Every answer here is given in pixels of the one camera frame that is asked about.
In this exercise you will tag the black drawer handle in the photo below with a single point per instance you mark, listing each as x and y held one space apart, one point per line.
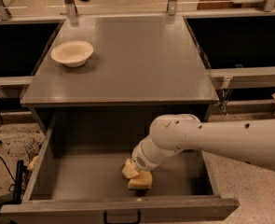
122 217

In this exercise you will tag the grey wooden cabinet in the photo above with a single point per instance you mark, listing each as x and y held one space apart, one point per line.
137 60

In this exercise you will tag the open grey top drawer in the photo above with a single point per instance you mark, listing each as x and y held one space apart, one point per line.
78 176

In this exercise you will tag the metal post centre left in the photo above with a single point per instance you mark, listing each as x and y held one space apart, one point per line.
71 10

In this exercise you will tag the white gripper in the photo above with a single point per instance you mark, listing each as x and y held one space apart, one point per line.
139 161

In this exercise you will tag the black stand on floor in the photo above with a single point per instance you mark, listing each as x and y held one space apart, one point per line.
17 187

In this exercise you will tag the yellow sponge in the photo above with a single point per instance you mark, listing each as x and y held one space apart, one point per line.
143 180

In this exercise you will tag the white paper bowl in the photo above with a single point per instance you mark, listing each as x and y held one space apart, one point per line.
72 53

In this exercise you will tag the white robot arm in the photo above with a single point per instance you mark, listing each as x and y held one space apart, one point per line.
250 141

